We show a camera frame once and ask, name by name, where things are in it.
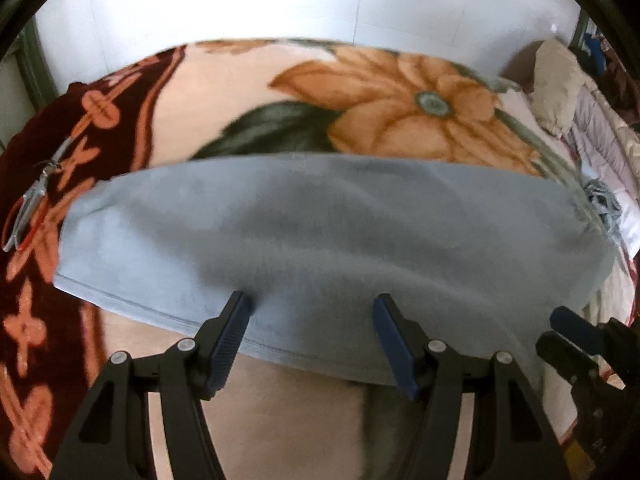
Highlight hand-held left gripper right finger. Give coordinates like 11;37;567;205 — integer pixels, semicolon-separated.
372;292;571;480

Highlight beige puffer jacket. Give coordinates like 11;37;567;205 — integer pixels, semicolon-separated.
529;39;640;161

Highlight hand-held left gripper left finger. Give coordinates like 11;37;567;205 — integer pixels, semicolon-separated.
50;290;253;480

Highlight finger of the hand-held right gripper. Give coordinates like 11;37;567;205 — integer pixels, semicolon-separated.
550;306;608;361
535;330;601;401

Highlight blue object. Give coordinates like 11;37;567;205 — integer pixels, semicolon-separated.
582;34;607;75

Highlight lilac quilted jacket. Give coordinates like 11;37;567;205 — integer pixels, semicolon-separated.
564;77;640;198

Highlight floral fleece blanket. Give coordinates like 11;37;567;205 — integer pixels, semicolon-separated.
0;37;640;480

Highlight white folded cloth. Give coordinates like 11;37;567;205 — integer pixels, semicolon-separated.
614;194;640;257

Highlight grey pants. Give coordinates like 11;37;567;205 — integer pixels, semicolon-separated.
52;152;618;388

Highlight dark clothes pile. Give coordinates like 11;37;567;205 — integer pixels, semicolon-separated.
600;35;640;113

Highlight small grey knit cloth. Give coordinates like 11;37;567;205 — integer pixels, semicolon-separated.
581;177;624;247

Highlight green metal frame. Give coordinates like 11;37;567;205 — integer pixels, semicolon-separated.
14;14;60;107

